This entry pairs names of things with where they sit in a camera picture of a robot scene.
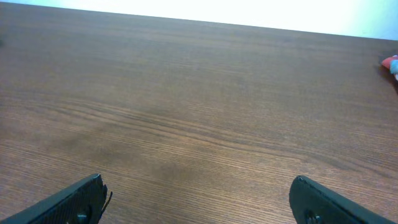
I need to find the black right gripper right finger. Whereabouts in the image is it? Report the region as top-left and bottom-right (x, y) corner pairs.
(289, 175), (394, 224)

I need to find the red t-shirt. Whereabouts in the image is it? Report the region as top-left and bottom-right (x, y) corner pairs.
(381, 55), (398, 80)

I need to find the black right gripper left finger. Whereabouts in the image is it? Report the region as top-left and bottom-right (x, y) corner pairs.
(1, 174), (113, 224)

